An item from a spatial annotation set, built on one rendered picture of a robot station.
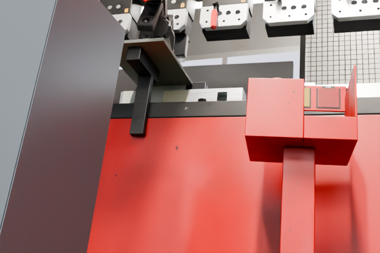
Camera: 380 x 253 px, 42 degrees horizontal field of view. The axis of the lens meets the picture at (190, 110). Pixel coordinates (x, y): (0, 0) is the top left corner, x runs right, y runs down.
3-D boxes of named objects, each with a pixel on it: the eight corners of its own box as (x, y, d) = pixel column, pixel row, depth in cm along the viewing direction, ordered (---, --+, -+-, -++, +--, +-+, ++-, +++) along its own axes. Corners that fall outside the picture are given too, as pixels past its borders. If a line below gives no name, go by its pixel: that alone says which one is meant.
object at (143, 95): (115, 121, 125) (127, 47, 133) (137, 140, 138) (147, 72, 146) (129, 121, 124) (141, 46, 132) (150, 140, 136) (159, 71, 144)
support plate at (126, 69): (100, 44, 133) (101, 41, 134) (138, 86, 156) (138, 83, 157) (163, 40, 128) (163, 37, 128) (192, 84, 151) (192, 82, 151)
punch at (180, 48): (154, 62, 159) (158, 36, 163) (156, 65, 161) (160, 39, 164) (184, 60, 156) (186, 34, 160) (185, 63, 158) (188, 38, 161)
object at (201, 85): (142, 92, 155) (144, 84, 156) (146, 96, 158) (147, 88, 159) (204, 90, 149) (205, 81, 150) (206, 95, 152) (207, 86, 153)
